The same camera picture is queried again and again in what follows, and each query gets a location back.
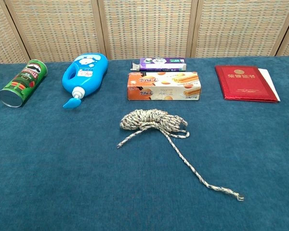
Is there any white blue braided rope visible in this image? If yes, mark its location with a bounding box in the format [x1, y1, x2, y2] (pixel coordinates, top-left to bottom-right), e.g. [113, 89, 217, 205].
[117, 108, 245, 202]

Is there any orange egg roll box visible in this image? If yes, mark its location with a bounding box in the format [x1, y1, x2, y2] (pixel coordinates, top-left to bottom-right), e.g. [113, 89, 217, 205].
[127, 71, 202, 101]

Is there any purple toothpaste box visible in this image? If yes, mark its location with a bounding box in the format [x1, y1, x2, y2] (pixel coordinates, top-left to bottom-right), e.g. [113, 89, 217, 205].
[131, 57, 186, 72]

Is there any blue pump bottle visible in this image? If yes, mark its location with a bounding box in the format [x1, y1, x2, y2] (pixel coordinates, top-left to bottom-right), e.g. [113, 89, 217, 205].
[62, 52, 109, 110]

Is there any blue tablecloth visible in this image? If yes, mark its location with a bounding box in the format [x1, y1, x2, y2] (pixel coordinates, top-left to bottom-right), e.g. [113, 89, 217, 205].
[0, 56, 289, 231]

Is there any red certificate folder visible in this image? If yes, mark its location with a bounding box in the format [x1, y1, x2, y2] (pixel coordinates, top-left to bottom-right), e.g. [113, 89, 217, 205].
[214, 64, 279, 103]

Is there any green Pringles can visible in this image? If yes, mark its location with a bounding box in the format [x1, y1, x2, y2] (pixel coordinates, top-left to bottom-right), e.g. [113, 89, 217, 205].
[0, 59, 48, 108]

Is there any white paper sheet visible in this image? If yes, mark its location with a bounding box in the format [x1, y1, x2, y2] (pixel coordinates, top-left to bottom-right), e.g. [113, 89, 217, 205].
[258, 68, 281, 102]

